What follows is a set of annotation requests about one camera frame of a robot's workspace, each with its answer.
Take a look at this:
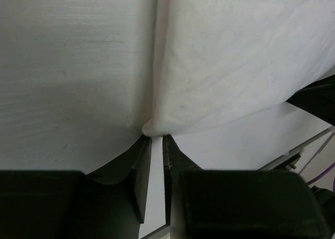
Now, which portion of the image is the white t shirt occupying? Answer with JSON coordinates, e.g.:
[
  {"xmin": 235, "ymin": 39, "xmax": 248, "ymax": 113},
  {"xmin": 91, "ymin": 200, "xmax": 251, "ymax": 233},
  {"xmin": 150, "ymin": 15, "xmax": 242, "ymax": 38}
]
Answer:
[{"xmin": 142, "ymin": 0, "xmax": 334, "ymax": 137}]

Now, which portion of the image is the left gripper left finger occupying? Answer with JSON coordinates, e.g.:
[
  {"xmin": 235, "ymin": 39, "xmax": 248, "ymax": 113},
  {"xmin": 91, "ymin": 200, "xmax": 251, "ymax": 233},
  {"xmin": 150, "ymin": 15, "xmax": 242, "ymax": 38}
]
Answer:
[{"xmin": 87, "ymin": 135, "xmax": 152, "ymax": 223}]

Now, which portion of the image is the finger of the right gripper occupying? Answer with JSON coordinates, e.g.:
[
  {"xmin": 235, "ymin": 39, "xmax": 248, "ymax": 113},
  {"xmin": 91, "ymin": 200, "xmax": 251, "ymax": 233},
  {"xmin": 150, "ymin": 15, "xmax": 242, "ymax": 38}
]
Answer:
[{"xmin": 286, "ymin": 75, "xmax": 335, "ymax": 125}]

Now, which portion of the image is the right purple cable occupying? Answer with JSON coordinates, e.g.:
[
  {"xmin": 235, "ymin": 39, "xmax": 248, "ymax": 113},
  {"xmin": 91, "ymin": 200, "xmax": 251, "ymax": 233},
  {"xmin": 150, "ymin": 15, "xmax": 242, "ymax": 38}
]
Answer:
[{"xmin": 305, "ymin": 161, "xmax": 335, "ymax": 192}]

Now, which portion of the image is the aluminium table rail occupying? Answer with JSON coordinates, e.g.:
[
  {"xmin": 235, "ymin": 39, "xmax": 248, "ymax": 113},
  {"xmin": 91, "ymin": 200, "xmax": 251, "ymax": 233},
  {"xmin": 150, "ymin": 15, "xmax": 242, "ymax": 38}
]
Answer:
[{"xmin": 259, "ymin": 126, "xmax": 334, "ymax": 171}]

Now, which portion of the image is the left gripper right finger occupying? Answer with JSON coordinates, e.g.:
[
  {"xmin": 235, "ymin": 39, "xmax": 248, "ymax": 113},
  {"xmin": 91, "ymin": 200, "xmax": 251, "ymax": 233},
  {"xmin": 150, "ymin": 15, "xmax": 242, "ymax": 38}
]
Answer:
[{"xmin": 162, "ymin": 135, "xmax": 202, "ymax": 226}]

